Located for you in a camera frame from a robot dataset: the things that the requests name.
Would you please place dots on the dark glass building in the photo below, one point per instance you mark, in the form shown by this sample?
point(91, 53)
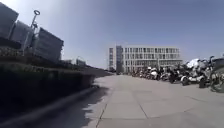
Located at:
point(23, 36)

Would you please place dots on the grey concrete slab pavement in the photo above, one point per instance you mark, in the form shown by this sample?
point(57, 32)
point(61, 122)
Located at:
point(140, 103)

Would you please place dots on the white multi-storey building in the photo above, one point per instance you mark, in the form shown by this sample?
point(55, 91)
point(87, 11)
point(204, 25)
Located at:
point(146, 58)

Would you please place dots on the row of parked motorcycles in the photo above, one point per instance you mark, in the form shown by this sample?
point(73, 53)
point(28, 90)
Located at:
point(186, 71)

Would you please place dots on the dark stepped wall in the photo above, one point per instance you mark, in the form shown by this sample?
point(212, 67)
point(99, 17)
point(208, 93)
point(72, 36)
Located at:
point(36, 83)

